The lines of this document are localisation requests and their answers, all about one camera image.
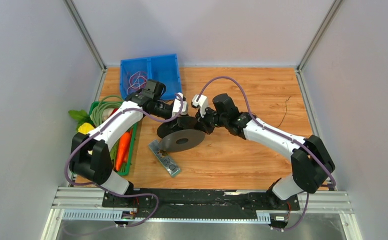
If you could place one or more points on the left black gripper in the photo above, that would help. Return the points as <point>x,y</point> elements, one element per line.
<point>172,127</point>

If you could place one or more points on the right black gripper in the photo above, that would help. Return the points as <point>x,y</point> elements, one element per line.
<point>202,124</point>

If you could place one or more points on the dark grey cable spool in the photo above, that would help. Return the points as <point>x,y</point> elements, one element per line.
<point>181,140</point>

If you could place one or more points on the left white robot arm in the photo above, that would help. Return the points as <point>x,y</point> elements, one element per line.
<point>90,153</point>

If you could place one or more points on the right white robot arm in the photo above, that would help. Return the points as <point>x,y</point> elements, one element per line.
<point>311,163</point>

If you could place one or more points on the grey circuit board strip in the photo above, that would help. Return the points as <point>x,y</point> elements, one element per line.
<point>164,159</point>

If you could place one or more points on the orange toy carrot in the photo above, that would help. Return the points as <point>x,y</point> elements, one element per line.
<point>122,150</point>

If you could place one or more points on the green vegetable crate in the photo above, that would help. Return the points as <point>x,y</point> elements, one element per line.
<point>113,152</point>

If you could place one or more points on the blue divided plastic bin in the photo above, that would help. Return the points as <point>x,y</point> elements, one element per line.
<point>163,68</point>

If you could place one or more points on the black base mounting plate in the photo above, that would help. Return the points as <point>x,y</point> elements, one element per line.
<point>198,203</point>

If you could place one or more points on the toy napa cabbage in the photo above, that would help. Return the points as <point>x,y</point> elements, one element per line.
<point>85,128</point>

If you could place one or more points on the green toy leafy vegetable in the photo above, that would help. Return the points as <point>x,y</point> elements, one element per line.
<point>80,116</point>

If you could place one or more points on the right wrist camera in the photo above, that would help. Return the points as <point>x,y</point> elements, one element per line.
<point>200,102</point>

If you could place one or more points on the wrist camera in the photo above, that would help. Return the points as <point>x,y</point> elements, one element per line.
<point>179,106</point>
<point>200,102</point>

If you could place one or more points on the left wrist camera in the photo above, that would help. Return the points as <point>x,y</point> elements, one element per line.
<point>179,106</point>

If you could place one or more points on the aluminium frame rail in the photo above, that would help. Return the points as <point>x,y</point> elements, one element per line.
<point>323,215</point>

